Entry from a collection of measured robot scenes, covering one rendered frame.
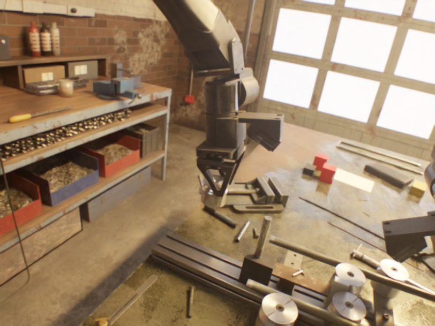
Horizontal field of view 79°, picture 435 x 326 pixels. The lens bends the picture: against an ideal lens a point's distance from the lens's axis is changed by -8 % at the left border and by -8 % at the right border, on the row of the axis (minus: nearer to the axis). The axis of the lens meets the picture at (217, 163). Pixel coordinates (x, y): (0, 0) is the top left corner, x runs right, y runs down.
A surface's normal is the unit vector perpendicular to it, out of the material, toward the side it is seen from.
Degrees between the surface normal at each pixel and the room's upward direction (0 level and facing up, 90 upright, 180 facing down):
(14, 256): 90
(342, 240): 0
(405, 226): 30
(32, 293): 0
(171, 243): 0
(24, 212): 90
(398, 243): 90
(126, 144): 90
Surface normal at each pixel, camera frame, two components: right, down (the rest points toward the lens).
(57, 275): 0.14, -0.89
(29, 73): 0.89, 0.32
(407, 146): -0.41, 0.34
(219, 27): 0.83, 0.14
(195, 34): -0.27, 0.92
